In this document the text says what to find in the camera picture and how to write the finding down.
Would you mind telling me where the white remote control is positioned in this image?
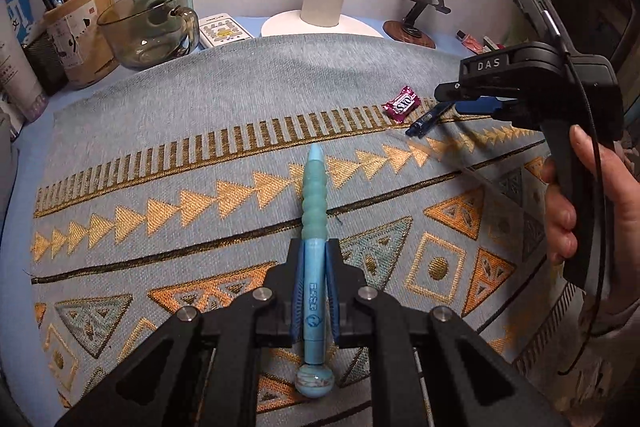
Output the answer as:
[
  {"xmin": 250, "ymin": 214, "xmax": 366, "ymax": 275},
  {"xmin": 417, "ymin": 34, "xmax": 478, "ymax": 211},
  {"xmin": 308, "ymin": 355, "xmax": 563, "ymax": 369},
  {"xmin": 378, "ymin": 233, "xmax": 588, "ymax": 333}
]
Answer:
[{"xmin": 198, "ymin": 12, "xmax": 254, "ymax": 48}]

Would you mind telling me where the blue patterned woven table mat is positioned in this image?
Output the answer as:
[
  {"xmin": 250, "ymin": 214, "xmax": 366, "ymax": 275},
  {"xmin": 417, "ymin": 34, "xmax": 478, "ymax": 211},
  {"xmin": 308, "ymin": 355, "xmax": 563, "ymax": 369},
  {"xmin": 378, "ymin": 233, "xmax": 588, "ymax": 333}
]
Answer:
[{"xmin": 30, "ymin": 34, "xmax": 601, "ymax": 427}]

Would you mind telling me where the glass mug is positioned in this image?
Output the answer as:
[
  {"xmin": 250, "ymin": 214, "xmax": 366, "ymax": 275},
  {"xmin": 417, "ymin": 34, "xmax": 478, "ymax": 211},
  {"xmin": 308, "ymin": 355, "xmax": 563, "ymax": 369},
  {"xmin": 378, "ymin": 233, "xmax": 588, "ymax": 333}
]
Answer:
[{"xmin": 96, "ymin": 0, "xmax": 201, "ymax": 70}]

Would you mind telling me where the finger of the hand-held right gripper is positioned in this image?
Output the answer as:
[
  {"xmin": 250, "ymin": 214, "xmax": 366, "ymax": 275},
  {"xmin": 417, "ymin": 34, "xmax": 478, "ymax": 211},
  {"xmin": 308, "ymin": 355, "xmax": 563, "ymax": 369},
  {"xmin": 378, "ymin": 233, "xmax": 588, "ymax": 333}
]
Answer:
[
  {"xmin": 434, "ymin": 79, "xmax": 521, "ymax": 102},
  {"xmin": 457, "ymin": 98, "xmax": 522, "ymax": 118}
]

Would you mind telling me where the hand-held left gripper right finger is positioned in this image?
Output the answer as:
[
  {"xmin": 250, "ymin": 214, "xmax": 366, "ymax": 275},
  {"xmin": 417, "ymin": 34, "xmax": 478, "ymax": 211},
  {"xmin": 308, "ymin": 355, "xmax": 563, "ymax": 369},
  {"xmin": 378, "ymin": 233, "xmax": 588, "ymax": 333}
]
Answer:
[{"xmin": 325, "ymin": 239, "xmax": 571, "ymax": 427}]

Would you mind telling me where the beige pen holder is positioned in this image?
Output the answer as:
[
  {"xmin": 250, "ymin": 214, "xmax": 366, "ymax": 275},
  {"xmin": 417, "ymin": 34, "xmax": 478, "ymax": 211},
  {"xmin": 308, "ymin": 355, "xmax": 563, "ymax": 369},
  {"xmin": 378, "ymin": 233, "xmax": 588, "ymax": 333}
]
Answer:
[{"xmin": 42, "ymin": 0, "xmax": 121, "ymax": 90}]

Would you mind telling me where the row of upright books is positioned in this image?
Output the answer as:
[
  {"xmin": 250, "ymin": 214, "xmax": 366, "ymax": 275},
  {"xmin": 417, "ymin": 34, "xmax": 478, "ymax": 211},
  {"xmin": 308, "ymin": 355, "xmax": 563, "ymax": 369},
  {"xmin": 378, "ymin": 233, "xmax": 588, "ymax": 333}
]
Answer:
[{"xmin": 0, "ymin": 0, "xmax": 32, "ymax": 48}]

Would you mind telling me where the magenta candy wrapper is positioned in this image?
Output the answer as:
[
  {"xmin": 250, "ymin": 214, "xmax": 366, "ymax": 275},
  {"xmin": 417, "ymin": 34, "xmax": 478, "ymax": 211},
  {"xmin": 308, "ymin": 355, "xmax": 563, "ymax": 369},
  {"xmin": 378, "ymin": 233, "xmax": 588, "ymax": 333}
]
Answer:
[{"xmin": 382, "ymin": 86, "xmax": 419, "ymax": 124}]

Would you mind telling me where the dark blue pen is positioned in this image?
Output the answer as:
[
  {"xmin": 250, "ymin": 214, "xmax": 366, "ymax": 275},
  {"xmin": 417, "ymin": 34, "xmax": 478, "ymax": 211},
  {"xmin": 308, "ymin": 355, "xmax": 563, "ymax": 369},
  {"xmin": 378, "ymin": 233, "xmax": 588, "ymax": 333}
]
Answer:
[{"xmin": 405, "ymin": 101, "xmax": 457, "ymax": 138}]

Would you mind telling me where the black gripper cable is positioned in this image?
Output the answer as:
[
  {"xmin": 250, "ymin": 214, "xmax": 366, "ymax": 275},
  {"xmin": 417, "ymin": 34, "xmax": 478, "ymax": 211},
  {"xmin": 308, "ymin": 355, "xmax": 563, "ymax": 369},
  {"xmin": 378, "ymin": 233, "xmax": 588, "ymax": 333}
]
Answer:
[{"xmin": 542, "ymin": 9, "xmax": 611, "ymax": 375}]

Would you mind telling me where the black mesh pen holder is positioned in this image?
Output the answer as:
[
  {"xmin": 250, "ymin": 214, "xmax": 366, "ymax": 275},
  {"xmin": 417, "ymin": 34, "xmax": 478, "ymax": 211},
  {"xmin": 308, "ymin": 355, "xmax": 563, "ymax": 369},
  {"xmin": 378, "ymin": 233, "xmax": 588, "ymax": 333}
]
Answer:
[{"xmin": 22, "ymin": 29, "xmax": 68, "ymax": 96}]

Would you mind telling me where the white squeeze tube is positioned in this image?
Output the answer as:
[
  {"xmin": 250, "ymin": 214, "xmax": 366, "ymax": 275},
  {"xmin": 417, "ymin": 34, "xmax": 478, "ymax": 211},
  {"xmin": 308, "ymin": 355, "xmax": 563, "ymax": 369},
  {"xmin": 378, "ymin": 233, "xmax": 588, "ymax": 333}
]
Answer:
[{"xmin": 0, "ymin": 4, "xmax": 49, "ymax": 122}]

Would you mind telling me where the pink patterned tube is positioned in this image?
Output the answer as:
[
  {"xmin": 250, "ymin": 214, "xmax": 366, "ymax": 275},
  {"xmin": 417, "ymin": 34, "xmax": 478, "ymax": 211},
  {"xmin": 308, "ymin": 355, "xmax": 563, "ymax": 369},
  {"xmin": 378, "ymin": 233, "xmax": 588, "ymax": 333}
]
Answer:
[{"xmin": 456, "ymin": 31, "xmax": 496, "ymax": 55}]

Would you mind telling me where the blue pen with ball top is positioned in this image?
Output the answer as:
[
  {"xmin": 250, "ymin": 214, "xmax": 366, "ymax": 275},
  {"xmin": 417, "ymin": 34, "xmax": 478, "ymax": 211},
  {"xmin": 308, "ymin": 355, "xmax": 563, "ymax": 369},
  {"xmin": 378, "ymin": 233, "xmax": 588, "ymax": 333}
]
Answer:
[{"xmin": 294, "ymin": 143, "xmax": 337, "ymax": 401}]

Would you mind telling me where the person's right hand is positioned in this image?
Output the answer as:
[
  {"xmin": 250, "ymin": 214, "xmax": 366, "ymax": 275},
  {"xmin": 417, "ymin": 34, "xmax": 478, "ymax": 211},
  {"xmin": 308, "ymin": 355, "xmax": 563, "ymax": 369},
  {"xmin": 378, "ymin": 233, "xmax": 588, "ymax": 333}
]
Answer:
[{"xmin": 542, "ymin": 124, "xmax": 640, "ymax": 303}]

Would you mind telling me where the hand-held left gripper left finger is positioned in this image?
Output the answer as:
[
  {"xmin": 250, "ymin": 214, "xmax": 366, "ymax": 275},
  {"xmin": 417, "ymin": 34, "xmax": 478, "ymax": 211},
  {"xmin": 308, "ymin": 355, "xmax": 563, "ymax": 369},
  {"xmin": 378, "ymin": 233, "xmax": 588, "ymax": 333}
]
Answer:
[{"xmin": 55, "ymin": 239, "xmax": 306, "ymax": 427}]

